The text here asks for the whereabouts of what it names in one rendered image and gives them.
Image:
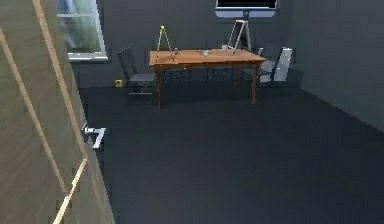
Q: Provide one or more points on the grey bowl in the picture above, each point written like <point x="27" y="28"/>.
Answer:
<point x="204" y="52"/>

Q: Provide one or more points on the dark chair behind table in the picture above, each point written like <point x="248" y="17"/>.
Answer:
<point x="218" y="66"/>

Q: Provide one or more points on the orange wooden table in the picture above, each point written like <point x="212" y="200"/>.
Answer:
<point x="203" y="60"/>

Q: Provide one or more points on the small dark shaker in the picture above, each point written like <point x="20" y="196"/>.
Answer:
<point x="176" y="51"/>

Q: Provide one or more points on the dark grey chair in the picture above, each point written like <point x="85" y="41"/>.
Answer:
<point x="135" y="75"/>

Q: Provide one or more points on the small white cup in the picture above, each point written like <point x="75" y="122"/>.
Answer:
<point x="224" y="48"/>

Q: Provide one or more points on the yellow green tripod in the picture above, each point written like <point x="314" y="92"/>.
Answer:
<point x="162" y="39"/>

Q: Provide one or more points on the small yellow box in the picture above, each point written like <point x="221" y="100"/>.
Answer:
<point x="118" y="83"/>

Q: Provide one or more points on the grey white chair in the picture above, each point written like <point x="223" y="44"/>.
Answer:
<point x="278" y="66"/>

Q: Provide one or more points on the white framed window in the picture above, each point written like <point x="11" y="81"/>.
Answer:
<point x="81" y="30"/>

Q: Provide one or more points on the brown wooden room door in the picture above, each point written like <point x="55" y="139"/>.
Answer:
<point x="30" y="133"/>

